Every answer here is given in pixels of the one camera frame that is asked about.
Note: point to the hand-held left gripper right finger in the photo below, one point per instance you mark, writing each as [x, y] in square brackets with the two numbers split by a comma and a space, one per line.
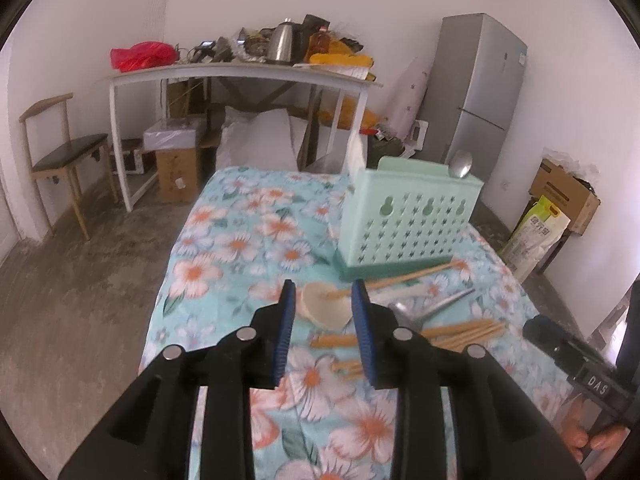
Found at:
[361, 330]

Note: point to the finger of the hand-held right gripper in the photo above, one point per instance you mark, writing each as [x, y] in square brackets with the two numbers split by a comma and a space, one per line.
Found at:
[545, 335]

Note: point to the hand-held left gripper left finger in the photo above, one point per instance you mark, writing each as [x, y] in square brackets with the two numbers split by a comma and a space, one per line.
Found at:
[282, 330]

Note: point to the cream ceramic spoon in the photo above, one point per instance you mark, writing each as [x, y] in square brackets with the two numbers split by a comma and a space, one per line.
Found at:
[322, 307]

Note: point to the metal spoon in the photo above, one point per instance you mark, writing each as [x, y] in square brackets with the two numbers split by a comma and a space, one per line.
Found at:
[461, 164]
[440, 305]

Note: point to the mint green utensil holder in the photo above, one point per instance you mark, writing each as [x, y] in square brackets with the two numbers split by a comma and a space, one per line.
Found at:
[400, 225]

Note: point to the person's right hand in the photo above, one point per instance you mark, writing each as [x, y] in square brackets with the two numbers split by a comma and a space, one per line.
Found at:
[607, 439]

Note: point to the floral blue blanket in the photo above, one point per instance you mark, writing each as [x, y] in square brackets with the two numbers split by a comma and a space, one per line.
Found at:
[240, 240]

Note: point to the white and green rice bag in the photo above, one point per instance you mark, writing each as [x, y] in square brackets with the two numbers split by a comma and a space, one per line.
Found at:
[535, 235]

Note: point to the open cardboard box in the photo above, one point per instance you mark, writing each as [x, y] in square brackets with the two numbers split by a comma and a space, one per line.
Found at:
[565, 195]

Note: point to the brown cardboard box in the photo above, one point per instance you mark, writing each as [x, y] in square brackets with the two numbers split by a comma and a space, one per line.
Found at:
[177, 175]

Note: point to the white sack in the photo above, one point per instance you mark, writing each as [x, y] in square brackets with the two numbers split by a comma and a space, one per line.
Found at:
[260, 140]

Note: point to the white plastic stool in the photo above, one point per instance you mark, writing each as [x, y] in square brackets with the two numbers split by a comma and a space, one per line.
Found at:
[419, 135]

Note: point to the white plastic-wrapped box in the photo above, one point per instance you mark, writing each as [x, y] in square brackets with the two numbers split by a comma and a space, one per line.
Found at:
[170, 135]

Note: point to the silver refrigerator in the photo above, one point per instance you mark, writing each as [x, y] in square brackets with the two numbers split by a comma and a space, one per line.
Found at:
[475, 90]

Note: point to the white desk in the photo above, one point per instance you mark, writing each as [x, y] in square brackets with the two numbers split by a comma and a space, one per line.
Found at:
[240, 72]

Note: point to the yellow bag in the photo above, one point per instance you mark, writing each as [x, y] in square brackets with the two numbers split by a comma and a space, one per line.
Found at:
[342, 59]

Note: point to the wooden chair with dark seat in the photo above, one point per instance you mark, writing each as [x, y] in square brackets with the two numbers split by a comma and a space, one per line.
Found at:
[67, 152]

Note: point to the steel electric kettle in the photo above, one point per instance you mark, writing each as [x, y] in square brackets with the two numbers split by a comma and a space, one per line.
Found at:
[280, 42]

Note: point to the bottle of orange liquid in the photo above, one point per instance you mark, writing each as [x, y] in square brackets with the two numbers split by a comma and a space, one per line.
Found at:
[320, 42]

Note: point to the red plastic bag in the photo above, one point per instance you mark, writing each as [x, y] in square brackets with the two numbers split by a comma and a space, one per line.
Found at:
[142, 55]

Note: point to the black box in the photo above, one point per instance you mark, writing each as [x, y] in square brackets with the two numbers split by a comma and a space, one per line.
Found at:
[312, 22]

